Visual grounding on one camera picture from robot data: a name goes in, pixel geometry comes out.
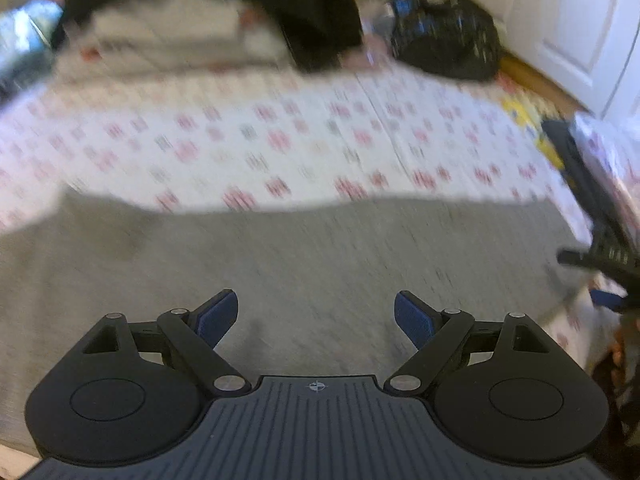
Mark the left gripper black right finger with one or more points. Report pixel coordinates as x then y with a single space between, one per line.
444 342

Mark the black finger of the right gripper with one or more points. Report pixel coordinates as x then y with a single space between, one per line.
608 300

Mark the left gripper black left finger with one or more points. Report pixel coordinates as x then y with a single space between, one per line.
186 340

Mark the grey sweatpants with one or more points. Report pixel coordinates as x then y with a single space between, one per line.
315 287

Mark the dark green clothing bundle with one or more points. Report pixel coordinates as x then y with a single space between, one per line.
26 55

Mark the white floral bed sheet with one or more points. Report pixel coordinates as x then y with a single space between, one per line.
260 139

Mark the white cabinet door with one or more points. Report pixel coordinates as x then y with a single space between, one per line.
583 46

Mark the black plastic bag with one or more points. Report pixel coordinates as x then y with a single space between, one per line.
455 39

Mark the folded white grey blanket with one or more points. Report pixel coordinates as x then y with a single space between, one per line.
130 37

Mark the clear bag with pink cloth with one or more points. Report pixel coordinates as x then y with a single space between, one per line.
378 21

